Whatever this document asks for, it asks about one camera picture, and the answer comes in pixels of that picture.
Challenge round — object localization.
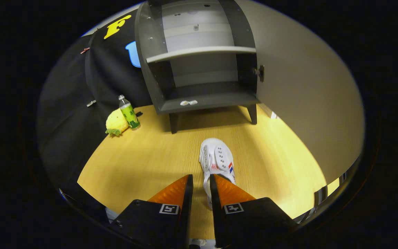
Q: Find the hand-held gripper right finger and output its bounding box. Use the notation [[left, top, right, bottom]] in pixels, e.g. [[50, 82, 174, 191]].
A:
[[209, 174, 298, 249]]

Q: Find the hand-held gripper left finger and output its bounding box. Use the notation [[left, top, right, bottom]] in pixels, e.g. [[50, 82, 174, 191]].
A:
[[111, 174, 194, 249]]

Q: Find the yellow plush toy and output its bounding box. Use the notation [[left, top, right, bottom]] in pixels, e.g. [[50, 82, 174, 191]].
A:
[[105, 108, 130, 137]]

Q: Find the dark grey shoe cabinet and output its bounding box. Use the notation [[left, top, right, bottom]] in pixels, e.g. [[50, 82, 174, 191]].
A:
[[134, 0, 265, 134]]

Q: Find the black backdrop cloth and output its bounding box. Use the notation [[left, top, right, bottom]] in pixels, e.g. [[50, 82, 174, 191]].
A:
[[37, 9, 154, 194]]

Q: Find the green label plastic bottle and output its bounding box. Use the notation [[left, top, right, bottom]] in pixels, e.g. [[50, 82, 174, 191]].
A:
[[118, 95, 141, 130]]

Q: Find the white shoe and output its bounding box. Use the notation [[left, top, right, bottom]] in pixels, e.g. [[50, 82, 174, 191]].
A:
[[199, 138, 237, 210]]

